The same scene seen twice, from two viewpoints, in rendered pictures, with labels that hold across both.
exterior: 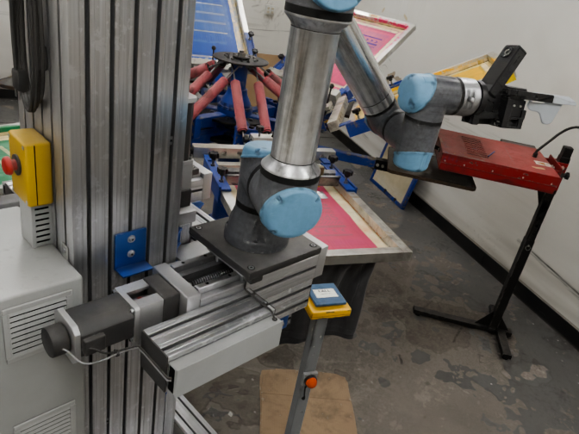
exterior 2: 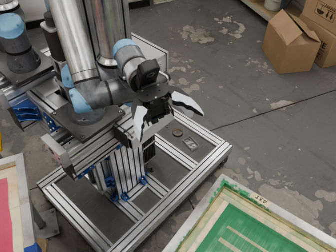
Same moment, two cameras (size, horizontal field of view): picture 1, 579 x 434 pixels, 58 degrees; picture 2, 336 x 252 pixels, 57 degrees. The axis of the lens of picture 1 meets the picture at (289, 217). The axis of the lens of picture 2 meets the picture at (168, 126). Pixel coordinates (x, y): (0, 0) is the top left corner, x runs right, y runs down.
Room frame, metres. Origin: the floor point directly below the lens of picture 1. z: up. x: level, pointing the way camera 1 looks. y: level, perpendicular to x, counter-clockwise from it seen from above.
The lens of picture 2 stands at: (2.30, 0.79, 2.16)
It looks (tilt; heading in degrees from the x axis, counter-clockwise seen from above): 47 degrees down; 181
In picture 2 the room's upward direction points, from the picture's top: straight up
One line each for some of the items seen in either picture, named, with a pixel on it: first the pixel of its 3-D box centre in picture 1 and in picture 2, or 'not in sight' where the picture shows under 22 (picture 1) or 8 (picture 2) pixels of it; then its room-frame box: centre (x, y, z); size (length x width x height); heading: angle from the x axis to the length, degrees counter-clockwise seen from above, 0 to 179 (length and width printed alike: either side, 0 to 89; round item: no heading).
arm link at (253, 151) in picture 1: (267, 172); (12, 32); (1.06, 0.07, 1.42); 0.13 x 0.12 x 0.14; 23
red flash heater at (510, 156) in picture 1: (494, 159); not in sight; (2.70, -1.01, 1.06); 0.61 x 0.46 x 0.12; 84
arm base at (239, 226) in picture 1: (258, 218); (21, 55); (1.07, 0.07, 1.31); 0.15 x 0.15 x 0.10
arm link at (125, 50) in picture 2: not in sight; (130, 59); (1.58, 0.67, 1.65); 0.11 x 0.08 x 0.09; 24
